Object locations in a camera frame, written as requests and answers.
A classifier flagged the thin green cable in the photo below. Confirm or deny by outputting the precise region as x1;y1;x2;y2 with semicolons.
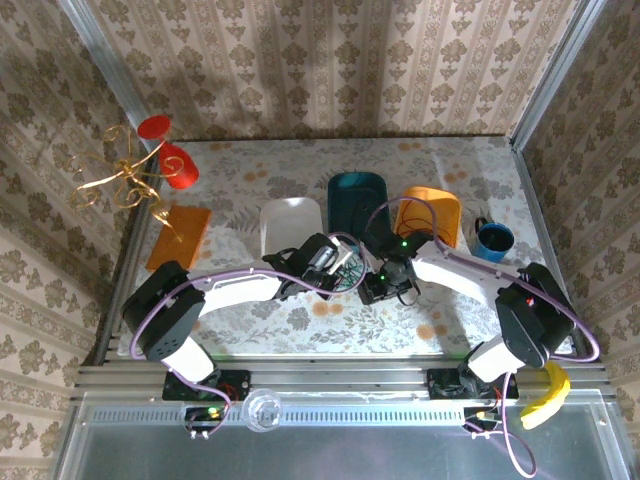
337;254;367;292

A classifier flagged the white plastic bin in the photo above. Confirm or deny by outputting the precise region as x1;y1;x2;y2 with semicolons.
258;197;324;261

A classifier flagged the teal plastic bin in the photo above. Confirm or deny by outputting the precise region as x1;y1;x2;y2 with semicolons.
327;171;391;242

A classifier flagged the orange plastic bin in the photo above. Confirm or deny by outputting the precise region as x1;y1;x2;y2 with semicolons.
392;185;462;250

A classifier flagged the fern print tablecloth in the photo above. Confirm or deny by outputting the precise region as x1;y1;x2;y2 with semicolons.
119;137;576;357

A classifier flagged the blue mug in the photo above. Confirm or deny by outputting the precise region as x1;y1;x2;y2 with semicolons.
472;217;516;264

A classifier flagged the orange wooden block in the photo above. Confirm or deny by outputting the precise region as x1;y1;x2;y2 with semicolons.
146;203;214;274

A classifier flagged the clear glass cup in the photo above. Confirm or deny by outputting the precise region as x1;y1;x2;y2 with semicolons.
240;387;284;432

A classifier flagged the red plastic goblet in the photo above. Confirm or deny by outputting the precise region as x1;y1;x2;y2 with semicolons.
137;114;200;190

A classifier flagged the grey metal plate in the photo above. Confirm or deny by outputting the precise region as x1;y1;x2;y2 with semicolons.
52;392;631;480

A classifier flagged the yellow banana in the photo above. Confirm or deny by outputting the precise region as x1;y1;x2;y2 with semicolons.
519;360;572;430

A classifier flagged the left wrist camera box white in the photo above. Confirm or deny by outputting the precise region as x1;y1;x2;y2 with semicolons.
327;240;362;276

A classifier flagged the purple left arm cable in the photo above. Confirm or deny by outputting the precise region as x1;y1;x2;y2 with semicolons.
128;230;374;439

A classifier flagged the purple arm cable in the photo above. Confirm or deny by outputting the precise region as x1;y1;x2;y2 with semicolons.
128;230;374;439
367;197;601;476

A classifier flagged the aluminium frame rail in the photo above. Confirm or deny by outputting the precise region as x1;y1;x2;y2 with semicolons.
72;363;612;401

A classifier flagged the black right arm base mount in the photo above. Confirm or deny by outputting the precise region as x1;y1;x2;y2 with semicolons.
427;368;521;400

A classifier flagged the slotted grey cable duct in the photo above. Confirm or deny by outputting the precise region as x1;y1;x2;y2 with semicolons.
92;408;464;425

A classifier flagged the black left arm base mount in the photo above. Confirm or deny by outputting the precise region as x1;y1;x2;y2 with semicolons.
163;368;251;401

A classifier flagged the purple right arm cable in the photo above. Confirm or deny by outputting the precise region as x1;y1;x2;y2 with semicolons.
367;197;601;476

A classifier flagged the gold wire ornament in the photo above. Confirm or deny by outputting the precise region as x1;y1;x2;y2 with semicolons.
66;124;174;241

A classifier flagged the aluminium right corner post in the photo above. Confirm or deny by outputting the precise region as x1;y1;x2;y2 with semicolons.
508;0;606;149

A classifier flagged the aluminium corner post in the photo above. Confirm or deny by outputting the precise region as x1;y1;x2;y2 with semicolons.
508;0;606;149
57;0;154;151

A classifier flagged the aluminium left corner post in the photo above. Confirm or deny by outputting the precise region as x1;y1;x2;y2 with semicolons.
57;0;154;151

